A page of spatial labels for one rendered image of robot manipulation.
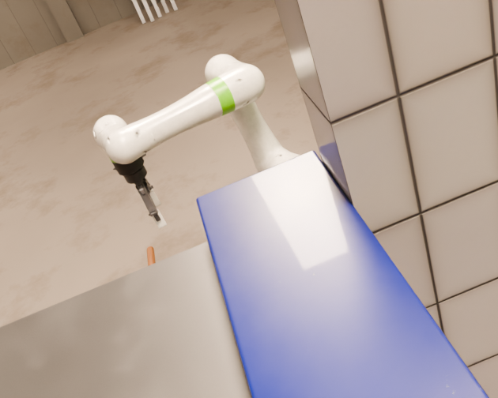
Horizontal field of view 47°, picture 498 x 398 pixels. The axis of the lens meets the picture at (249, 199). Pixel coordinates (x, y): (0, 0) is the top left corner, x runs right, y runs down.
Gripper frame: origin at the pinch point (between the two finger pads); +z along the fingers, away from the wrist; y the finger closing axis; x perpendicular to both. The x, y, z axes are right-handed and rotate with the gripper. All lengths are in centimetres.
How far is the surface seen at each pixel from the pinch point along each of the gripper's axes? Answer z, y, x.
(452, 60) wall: -79, -124, -49
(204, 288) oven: -64, -120, -17
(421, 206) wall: -64, -123, -43
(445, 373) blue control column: -68, -145, -33
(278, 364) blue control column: -69, -138, -22
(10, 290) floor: 142, 218, 163
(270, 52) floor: 154, 455, -142
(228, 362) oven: -64, -131, -17
